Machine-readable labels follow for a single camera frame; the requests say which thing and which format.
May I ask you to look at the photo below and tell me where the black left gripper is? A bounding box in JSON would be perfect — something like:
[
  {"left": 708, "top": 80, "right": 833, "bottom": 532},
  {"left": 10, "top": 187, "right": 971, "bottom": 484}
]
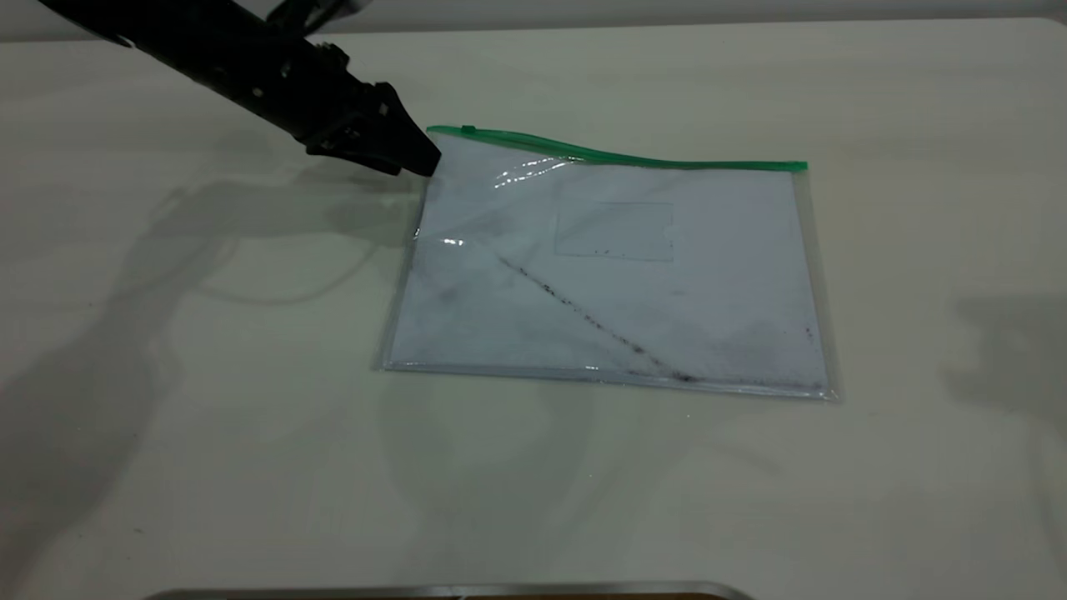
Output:
[{"left": 279, "top": 40, "right": 443, "bottom": 178}]

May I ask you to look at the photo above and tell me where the clear plastic zipper bag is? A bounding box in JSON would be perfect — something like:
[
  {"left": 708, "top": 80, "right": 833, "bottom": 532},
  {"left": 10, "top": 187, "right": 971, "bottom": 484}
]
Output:
[{"left": 379, "top": 125, "right": 841, "bottom": 404}]

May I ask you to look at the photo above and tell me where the white smudged paper sheet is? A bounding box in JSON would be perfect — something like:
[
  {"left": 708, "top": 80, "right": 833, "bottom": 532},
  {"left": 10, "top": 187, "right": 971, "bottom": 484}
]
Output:
[{"left": 390, "top": 140, "right": 828, "bottom": 391}]

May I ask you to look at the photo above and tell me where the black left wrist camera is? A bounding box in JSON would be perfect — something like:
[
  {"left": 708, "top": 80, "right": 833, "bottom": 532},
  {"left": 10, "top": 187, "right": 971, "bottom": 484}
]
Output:
[{"left": 265, "top": 0, "right": 369, "bottom": 36}]

